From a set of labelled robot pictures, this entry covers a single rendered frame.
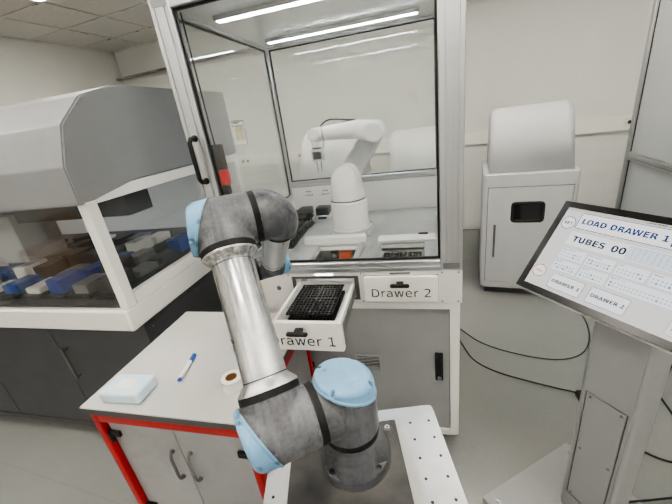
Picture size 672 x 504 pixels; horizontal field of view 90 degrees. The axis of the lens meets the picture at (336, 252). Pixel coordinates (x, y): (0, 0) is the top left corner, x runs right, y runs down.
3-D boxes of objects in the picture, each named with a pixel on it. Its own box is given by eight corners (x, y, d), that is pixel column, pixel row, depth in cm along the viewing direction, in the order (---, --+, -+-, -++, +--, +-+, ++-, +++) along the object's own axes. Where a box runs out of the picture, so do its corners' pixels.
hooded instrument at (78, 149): (189, 461, 172) (25, 77, 106) (-54, 426, 218) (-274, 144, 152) (276, 324, 280) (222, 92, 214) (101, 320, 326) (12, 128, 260)
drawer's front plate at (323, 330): (345, 351, 111) (341, 324, 107) (265, 348, 118) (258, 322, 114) (346, 348, 112) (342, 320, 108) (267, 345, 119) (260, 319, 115)
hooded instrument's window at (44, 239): (123, 310, 140) (79, 205, 123) (-137, 307, 185) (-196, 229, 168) (247, 224, 242) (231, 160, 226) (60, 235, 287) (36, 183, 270)
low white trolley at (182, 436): (293, 573, 124) (246, 425, 95) (154, 543, 139) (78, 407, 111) (329, 435, 176) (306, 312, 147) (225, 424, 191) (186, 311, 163)
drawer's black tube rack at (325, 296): (334, 329, 120) (331, 314, 118) (288, 328, 125) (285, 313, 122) (345, 297, 140) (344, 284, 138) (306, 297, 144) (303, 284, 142)
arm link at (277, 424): (336, 451, 57) (249, 178, 70) (249, 493, 52) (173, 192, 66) (322, 438, 68) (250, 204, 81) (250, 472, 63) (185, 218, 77)
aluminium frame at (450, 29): (462, 270, 126) (468, -90, 87) (223, 275, 151) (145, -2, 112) (444, 204, 211) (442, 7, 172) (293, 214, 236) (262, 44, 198)
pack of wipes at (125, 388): (159, 383, 117) (154, 373, 115) (140, 405, 108) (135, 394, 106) (122, 382, 120) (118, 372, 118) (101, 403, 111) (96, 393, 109)
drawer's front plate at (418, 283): (438, 301, 131) (438, 276, 127) (365, 301, 139) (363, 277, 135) (438, 299, 133) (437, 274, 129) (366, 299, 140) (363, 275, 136)
